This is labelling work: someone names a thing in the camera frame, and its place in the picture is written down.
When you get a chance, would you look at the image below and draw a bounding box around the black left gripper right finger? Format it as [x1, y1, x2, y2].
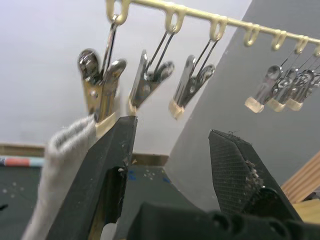
[208, 128, 304, 223]

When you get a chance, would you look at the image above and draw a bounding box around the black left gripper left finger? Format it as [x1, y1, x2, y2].
[46, 116, 139, 240]

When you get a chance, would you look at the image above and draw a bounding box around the grey sock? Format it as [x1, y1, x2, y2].
[21, 116, 97, 240]

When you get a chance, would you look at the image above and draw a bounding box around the metal clip cream tip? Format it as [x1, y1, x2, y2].
[168, 37, 216, 121]
[77, 14, 127, 140]
[286, 67, 320, 112]
[244, 49, 301, 114]
[266, 53, 317, 113]
[127, 26, 176, 117]

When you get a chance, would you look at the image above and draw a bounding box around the cream plastic clip hanger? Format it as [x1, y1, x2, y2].
[104, 0, 320, 57]

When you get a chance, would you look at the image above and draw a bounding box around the grey partition panel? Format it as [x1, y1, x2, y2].
[166, 0, 320, 208]

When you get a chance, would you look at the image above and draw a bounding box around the long pastel box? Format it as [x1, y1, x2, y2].
[0, 155, 45, 168]

